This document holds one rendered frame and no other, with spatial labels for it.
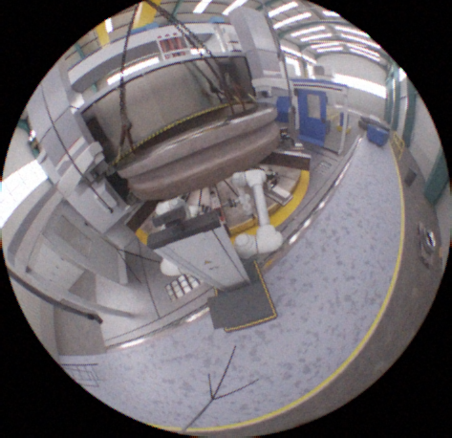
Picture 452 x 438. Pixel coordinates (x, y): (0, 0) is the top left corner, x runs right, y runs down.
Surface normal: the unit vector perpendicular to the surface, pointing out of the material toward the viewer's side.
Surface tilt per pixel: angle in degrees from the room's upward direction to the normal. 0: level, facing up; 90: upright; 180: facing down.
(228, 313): 0
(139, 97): 90
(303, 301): 0
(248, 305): 0
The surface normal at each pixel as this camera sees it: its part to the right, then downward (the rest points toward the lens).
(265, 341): -0.25, -0.64
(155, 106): 0.57, 0.51
